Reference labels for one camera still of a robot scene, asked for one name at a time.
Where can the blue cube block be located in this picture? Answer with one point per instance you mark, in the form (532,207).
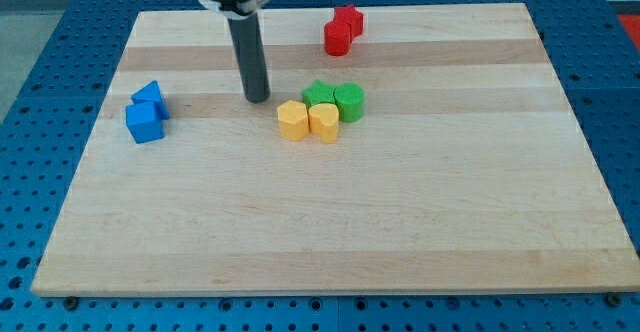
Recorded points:
(144,122)

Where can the red star block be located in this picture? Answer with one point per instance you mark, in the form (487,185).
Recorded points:
(350,15)

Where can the light wooden board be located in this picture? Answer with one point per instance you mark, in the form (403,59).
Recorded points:
(467,174)

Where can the green cylinder block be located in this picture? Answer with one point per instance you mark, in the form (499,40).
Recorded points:
(349,99)

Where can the red cylinder block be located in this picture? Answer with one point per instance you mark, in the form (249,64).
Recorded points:
(337,38)

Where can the yellow heart block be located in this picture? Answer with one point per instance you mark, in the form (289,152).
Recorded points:
(324,121)

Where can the blue triangle block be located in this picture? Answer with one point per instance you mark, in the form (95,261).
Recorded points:
(152,93)

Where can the yellow pentagon block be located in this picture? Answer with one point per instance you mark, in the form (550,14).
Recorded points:
(293,120)

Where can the green star block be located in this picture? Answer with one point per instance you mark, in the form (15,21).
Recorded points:
(318,93)

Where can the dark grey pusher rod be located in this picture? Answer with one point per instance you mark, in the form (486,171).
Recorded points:
(248,47)

